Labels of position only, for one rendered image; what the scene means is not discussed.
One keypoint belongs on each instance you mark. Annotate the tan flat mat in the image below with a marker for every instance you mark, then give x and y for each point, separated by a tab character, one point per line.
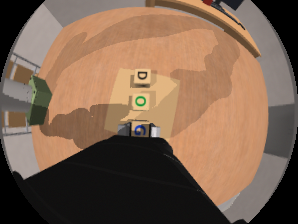
162	106

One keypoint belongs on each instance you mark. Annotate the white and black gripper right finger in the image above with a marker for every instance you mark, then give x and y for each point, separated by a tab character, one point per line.
154	131

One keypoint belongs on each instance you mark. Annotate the wooden letter block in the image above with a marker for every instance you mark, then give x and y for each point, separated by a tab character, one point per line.
142	78
140	101
140	128

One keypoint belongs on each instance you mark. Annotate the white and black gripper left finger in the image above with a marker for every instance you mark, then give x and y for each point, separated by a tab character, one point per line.
124	129

